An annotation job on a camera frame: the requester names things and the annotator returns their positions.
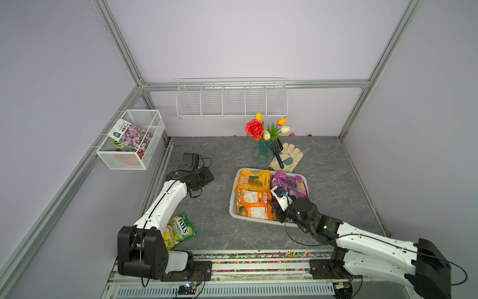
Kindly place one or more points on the beige work glove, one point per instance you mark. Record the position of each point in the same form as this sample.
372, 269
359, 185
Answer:
290, 156

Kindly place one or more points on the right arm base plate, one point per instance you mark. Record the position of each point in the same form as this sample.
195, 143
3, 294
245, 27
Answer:
325, 270

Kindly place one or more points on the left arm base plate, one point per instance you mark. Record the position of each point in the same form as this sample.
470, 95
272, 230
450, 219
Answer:
200, 271

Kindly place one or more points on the artificial flower bouquet in vase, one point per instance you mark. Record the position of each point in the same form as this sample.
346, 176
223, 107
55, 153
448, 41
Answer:
265, 136

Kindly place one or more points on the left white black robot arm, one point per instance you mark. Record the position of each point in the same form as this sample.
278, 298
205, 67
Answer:
141, 251

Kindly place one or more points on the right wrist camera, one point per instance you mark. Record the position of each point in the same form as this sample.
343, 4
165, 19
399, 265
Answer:
281, 196

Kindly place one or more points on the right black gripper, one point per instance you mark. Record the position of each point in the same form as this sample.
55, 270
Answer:
277, 210

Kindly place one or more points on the white plastic perforated basket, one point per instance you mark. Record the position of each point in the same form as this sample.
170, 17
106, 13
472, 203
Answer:
233, 207

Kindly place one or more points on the yellow orange candy bag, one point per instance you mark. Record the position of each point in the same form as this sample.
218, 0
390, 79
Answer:
252, 180

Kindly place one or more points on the white wire side basket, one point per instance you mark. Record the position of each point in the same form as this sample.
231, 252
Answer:
116, 159

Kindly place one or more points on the flower seed packet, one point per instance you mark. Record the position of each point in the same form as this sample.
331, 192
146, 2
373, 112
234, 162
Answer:
127, 136

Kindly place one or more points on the white wire wall shelf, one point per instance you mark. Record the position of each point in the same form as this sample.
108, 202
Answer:
232, 99

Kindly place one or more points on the green Fox's candy bag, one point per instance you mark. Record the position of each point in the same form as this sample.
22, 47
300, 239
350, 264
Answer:
178, 229

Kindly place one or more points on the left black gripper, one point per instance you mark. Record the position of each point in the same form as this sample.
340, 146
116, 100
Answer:
208, 177

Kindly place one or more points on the purple candy bag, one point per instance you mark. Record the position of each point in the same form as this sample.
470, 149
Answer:
293, 184

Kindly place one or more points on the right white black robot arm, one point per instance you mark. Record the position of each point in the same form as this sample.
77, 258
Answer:
417, 265

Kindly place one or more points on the aluminium front rail frame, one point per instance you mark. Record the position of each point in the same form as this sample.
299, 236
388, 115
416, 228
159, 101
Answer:
256, 274

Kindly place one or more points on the orange Fox's candy bag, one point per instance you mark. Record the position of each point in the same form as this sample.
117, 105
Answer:
254, 204

